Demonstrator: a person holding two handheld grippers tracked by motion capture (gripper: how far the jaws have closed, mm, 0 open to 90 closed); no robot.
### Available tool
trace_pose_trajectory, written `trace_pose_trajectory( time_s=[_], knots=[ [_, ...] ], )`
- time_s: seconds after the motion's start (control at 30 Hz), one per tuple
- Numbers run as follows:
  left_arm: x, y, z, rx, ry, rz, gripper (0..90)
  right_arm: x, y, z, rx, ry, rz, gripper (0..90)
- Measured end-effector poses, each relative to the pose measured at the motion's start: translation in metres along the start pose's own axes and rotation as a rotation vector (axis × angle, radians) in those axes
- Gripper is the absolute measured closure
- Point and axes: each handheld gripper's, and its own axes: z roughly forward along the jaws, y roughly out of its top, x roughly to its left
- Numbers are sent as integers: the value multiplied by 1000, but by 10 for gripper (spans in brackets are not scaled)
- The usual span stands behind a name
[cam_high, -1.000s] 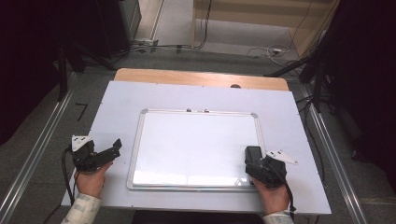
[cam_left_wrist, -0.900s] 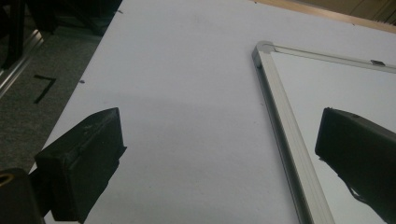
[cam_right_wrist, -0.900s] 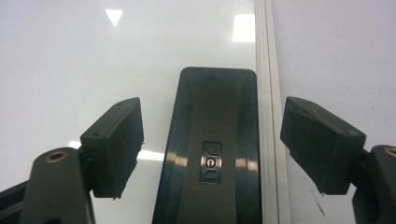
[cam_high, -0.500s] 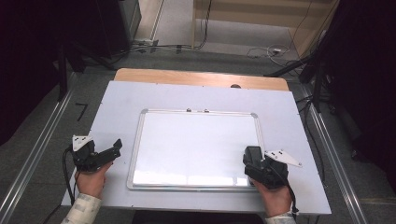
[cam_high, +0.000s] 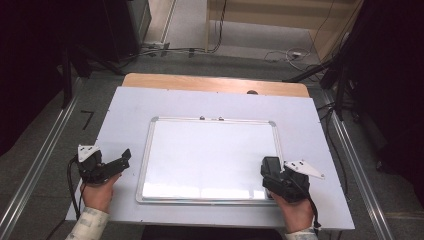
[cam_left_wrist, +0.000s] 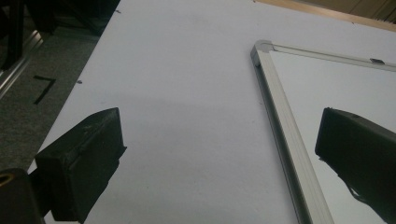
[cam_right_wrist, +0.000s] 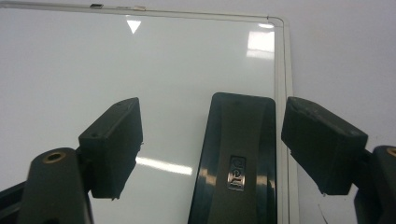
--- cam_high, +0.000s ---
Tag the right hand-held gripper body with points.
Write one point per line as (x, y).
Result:
(295, 188)

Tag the dark round table grommet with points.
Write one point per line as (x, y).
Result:
(252, 92)

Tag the black whiteboard eraser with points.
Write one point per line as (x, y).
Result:
(274, 165)

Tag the person's dark lap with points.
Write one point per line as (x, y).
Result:
(210, 234)

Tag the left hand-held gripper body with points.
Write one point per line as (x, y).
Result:
(91, 171)

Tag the white metal-framed whiteboard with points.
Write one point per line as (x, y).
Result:
(206, 160)

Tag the dark cabinet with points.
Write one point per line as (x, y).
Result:
(123, 26)

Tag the metal floor rail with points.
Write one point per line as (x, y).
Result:
(40, 160)
(363, 190)

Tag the person's left hand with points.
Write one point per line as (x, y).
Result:
(98, 196)

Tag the person's right hand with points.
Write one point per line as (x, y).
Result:
(296, 216)

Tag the black metal stand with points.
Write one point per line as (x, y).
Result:
(340, 93)

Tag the grey power strip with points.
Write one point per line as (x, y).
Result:
(155, 45)

